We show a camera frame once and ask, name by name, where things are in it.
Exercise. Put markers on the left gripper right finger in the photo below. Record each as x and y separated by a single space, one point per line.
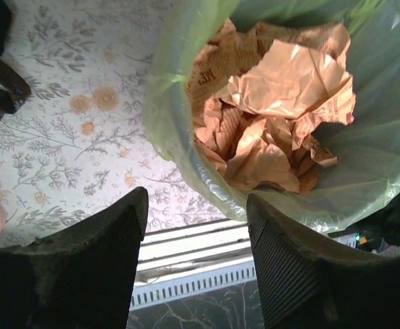
307 280

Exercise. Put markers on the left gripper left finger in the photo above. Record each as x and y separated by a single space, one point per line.
79 277

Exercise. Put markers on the green trash bag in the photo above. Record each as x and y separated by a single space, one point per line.
367 176

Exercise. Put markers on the crumpled brown paper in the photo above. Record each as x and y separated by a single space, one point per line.
258 96

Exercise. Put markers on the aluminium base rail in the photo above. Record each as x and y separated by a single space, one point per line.
183 262

